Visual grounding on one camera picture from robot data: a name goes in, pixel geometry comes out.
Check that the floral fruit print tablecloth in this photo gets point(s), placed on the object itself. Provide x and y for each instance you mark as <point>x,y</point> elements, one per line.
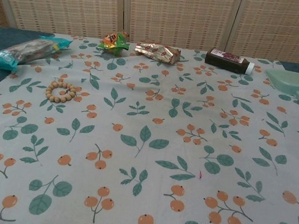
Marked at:
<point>145,149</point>

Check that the gold foil snack packet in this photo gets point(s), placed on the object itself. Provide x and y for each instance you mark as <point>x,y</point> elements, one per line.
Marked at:
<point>156,52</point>

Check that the green orange snack packet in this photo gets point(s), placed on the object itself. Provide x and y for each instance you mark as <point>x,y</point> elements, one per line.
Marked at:
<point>115,42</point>

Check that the dark bottle white cap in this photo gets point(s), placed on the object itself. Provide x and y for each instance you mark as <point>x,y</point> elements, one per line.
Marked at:
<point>224,61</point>

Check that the bamboo folding screen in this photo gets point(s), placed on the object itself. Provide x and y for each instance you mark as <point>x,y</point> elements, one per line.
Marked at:
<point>177,14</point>

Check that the teal clear snack bag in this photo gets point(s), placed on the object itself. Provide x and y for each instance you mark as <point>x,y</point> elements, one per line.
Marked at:
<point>23,52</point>

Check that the mint green dustpan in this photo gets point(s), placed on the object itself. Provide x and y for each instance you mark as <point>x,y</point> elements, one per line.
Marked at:
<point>292,83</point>

